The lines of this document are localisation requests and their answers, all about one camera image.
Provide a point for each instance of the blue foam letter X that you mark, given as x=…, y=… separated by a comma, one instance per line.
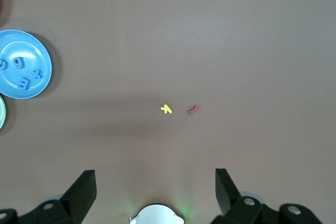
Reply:
x=38, y=74

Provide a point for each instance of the blue foam lowercase g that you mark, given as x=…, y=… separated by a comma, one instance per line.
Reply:
x=18, y=63

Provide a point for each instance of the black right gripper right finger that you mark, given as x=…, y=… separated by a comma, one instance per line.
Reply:
x=231, y=200

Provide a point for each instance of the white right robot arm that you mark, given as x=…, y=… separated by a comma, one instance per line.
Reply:
x=156, y=214

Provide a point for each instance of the beige plastic plate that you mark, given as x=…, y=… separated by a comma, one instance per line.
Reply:
x=4, y=1

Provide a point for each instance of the red foam letter r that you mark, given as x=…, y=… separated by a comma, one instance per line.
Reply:
x=193, y=110

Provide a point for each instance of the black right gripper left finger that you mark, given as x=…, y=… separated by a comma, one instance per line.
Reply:
x=76, y=200

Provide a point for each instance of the yellow foam letter K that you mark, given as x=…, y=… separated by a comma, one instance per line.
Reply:
x=166, y=108

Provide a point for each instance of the green plastic plate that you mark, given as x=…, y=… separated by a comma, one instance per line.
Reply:
x=2, y=112

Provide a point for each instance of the blue plastic plate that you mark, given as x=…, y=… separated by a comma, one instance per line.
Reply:
x=31, y=51

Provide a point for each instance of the brown table cover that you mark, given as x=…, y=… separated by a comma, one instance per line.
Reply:
x=183, y=37

